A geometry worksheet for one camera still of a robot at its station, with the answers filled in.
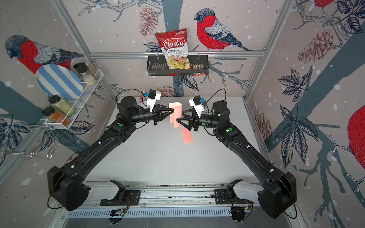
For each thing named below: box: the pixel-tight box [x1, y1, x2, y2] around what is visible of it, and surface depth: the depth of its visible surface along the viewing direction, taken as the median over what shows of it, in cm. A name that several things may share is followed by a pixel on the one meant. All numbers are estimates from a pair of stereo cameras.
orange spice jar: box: [41, 106, 72, 128], surface depth 64 cm
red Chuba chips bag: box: [154, 28, 191, 70], surface depth 83 cm
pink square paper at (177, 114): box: [168, 102, 183, 129], surface depth 63 cm
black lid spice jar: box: [73, 62, 97, 86], surface depth 83 cm
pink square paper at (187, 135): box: [181, 127, 194, 144], surface depth 100 cm
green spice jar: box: [48, 95, 77, 118], surface depth 67 cm
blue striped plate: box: [35, 63, 84, 102], surface depth 73 cm
